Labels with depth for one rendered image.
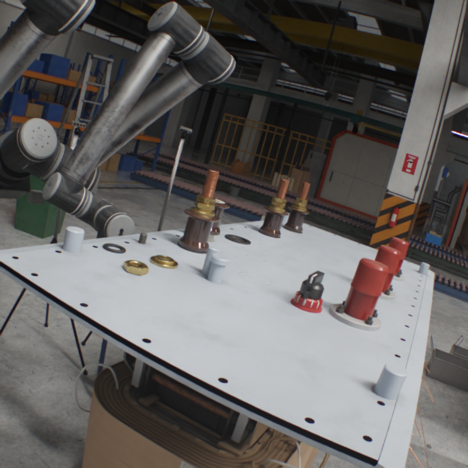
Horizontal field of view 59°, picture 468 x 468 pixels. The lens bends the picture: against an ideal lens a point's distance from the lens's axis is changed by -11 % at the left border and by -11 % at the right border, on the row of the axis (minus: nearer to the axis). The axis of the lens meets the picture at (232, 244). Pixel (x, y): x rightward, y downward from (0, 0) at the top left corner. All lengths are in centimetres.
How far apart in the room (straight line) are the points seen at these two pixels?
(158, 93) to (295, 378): 141
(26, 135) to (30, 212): 369
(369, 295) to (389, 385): 33
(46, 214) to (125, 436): 469
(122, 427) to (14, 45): 110
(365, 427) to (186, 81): 149
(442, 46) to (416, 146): 274
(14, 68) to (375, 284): 119
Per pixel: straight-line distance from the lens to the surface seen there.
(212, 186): 117
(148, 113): 191
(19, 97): 1028
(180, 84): 183
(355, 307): 100
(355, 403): 67
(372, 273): 98
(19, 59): 147
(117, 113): 161
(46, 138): 207
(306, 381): 68
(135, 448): 97
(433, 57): 1213
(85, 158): 158
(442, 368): 486
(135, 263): 94
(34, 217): 564
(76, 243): 95
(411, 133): 1169
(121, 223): 151
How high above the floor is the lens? 166
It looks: 13 degrees down
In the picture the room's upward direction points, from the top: 16 degrees clockwise
